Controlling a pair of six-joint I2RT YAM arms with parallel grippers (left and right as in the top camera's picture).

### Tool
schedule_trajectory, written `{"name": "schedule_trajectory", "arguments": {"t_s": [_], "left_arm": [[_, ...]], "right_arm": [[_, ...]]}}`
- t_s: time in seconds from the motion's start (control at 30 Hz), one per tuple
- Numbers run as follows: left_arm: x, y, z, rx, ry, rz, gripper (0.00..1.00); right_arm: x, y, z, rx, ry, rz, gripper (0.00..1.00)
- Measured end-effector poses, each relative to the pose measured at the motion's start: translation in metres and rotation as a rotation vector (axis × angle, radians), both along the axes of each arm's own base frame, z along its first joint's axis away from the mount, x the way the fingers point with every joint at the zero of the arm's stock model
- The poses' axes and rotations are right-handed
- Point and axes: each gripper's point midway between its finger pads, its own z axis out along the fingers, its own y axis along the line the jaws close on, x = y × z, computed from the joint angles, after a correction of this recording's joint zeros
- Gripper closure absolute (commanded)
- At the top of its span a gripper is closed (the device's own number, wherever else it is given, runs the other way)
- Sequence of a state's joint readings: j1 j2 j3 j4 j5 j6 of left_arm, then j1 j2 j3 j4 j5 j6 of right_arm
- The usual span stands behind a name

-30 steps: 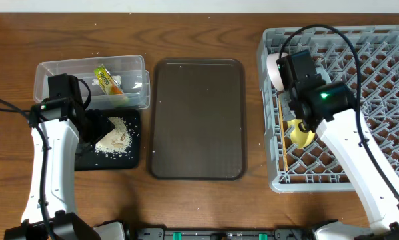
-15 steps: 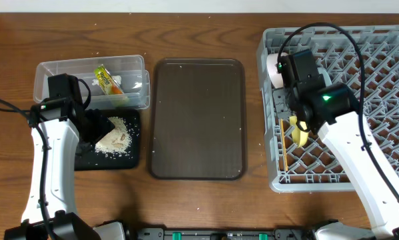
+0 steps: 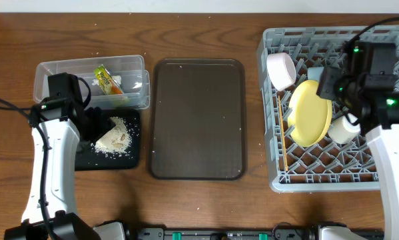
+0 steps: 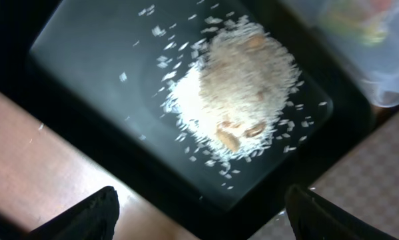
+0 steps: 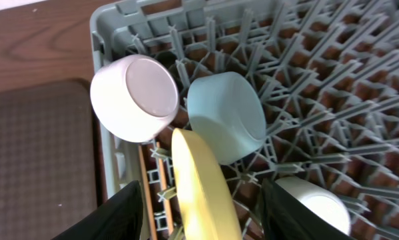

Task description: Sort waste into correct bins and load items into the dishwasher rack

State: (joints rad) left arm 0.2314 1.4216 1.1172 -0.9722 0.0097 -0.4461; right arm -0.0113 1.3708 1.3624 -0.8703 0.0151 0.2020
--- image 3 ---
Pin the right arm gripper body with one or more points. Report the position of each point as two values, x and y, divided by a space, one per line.
328 88

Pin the light blue bowl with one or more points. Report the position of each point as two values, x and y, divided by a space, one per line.
314 73

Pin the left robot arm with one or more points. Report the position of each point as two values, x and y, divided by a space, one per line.
59 123

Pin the white bowl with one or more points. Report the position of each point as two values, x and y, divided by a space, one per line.
281 70

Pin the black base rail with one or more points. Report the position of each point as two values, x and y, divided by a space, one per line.
283 231

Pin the black waste tray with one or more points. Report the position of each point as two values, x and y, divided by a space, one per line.
90 160

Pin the white cup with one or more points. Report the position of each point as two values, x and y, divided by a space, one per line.
343 129

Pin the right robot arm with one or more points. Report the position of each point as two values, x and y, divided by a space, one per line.
366 87

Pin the yellow plate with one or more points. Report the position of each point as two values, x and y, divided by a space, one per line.
311 115

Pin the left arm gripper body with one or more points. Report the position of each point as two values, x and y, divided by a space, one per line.
97 124

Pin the grey dishwasher rack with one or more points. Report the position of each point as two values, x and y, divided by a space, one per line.
326 165

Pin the pile of rice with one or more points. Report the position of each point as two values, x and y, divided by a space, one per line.
115 141

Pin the wooden chopstick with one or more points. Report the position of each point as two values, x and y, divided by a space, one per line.
282 135

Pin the clear plastic bin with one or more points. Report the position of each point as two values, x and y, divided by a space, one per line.
135 81

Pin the green snack wrapper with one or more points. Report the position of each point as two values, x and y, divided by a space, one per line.
110 87

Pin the dark brown tray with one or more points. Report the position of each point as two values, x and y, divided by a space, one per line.
198 120

